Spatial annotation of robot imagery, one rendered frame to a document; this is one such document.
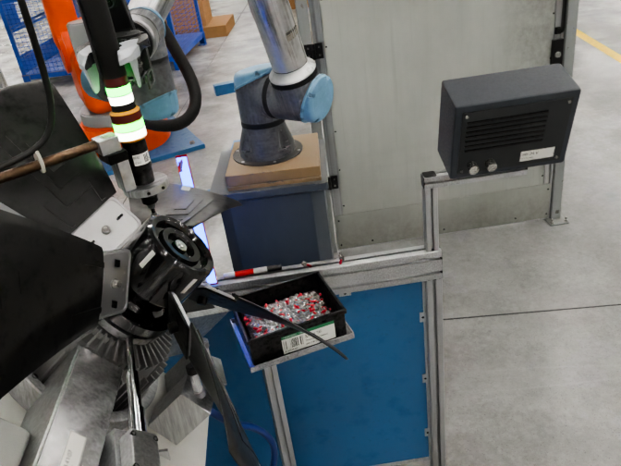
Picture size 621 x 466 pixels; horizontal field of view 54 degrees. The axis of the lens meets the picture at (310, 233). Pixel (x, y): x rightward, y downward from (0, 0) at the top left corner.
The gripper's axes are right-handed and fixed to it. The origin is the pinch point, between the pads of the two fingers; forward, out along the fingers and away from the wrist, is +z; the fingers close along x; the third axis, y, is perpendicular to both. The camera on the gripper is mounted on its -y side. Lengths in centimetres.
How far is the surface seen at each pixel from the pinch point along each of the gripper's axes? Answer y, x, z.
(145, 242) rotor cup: 23.3, -1.4, 9.9
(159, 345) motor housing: 42.0, 1.3, 8.7
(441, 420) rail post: 118, -55, -38
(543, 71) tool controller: 23, -79, -40
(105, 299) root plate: 27.5, 4.0, 16.1
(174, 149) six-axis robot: 143, 62, -360
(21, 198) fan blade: 16.5, 15.3, 4.1
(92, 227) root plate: 22.8, 7.1, 3.9
